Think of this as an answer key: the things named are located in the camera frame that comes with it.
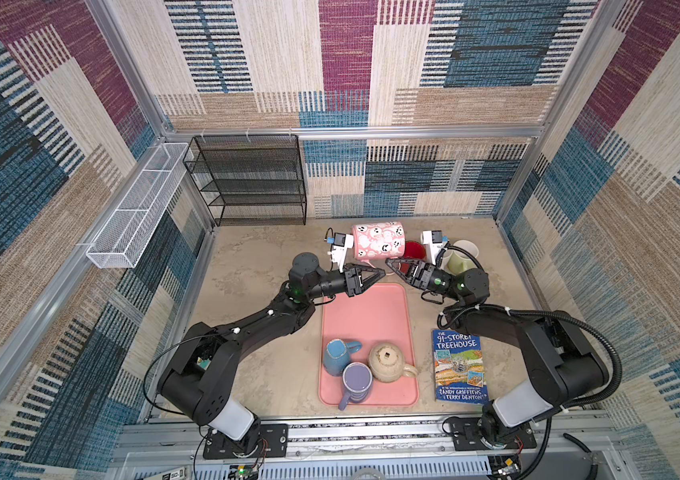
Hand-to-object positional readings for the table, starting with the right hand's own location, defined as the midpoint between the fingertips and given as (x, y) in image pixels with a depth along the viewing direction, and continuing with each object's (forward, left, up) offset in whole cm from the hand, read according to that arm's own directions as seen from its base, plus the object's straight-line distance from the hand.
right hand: (386, 266), depth 73 cm
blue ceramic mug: (-15, +13, -18) cm, 26 cm away
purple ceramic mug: (-21, +8, -20) cm, 30 cm away
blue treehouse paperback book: (-16, -20, -25) cm, 36 cm away
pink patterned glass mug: (+2, +2, +7) cm, 8 cm away
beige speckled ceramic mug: (-17, 0, -19) cm, 26 cm away
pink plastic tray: (+1, 0, -27) cm, 27 cm away
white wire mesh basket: (+8, +61, +7) cm, 62 cm away
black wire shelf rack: (+46, +42, -8) cm, 63 cm away
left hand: (-1, +1, 0) cm, 2 cm away
